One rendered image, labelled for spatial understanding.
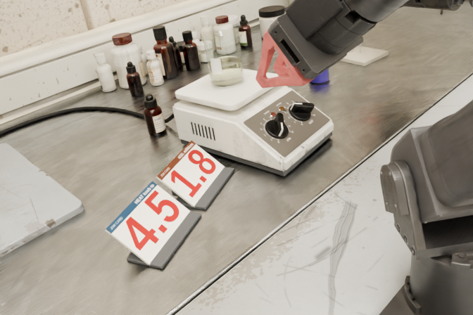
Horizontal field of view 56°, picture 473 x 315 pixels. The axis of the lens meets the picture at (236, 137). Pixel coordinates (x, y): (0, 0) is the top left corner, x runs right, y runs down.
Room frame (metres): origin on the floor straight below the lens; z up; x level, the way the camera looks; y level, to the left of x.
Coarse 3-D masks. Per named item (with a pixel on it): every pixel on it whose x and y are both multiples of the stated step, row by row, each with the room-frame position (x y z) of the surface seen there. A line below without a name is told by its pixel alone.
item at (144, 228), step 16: (160, 192) 0.44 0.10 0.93; (144, 208) 0.41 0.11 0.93; (160, 208) 0.42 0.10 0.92; (176, 208) 0.43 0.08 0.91; (128, 224) 0.39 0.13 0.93; (144, 224) 0.39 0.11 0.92; (160, 224) 0.40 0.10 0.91; (128, 240) 0.37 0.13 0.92; (144, 240) 0.37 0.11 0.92; (144, 256) 0.36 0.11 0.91
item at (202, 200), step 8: (216, 160) 0.53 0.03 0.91; (224, 168) 0.52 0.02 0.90; (232, 168) 0.51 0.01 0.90; (216, 176) 0.50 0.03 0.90; (224, 176) 0.50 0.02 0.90; (168, 184) 0.46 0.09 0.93; (208, 184) 0.48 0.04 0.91; (216, 184) 0.48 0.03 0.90; (176, 192) 0.45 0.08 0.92; (200, 192) 0.46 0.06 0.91; (208, 192) 0.47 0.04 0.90; (216, 192) 0.46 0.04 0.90; (184, 200) 0.45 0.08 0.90; (192, 200) 0.45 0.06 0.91; (200, 200) 0.45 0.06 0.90; (208, 200) 0.45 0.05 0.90; (200, 208) 0.44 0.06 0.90
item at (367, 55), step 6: (366, 48) 0.91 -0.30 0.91; (348, 54) 0.89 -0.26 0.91; (354, 54) 0.88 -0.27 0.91; (360, 54) 0.88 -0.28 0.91; (366, 54) 0.87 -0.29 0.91; (372, 54) 0.87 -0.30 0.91; (378, 54) 0.86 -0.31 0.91; (384, 54) 0.86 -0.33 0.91; (342, 60) 0.87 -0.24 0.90; (348, 60) 0.86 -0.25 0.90; (354, 60) 0.85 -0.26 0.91; (360, 60) 0.84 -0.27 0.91; (366, 60) 0.83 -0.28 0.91; (372, 60) 0.84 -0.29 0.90
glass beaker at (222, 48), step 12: (204, 36) 0.60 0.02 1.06; (216, 36) 0.64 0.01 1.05; (228, 36) 0.64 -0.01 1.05; (216, 48) 0.59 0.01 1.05; (228, 48) 0.59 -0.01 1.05; (240, 48) 0.61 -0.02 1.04; (216, 60) 0.59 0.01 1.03; (228, 60) 0.59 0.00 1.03; (240, 60) 0.60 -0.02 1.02; (216, 72) 0.60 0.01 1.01; (228, 72) 0.59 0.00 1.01; (240, 72) 0.60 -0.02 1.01; (216, 84) 0.60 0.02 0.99; (228, 84) 0.59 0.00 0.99
